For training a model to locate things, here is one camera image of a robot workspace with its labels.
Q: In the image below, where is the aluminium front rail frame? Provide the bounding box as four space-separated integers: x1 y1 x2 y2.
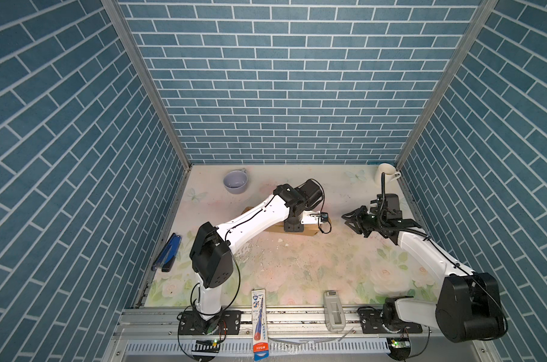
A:
103 306 500 361

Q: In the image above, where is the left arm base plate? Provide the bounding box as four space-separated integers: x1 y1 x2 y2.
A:
179 310 242 336

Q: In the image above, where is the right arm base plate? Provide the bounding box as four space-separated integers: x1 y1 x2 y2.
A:
356 306 423 334

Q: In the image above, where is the grey white remote device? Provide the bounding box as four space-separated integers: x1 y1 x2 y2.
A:
323 291 346 333

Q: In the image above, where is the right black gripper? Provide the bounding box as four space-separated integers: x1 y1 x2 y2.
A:
340 205 384 237

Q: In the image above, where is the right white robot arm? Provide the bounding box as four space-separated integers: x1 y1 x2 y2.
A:
342 194 508 343

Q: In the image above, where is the brown cardboard box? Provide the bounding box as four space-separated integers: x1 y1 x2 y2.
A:
234 207 319 236

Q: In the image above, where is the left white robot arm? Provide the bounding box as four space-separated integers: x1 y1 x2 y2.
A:
190 179 329 322

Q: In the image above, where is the blue stapler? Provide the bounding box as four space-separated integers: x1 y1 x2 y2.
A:
151 233 182 272

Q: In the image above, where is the white ceramic mug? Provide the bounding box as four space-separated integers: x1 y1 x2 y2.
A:
375 163 402 186

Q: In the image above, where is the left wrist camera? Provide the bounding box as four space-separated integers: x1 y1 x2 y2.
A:
300 211 329 225

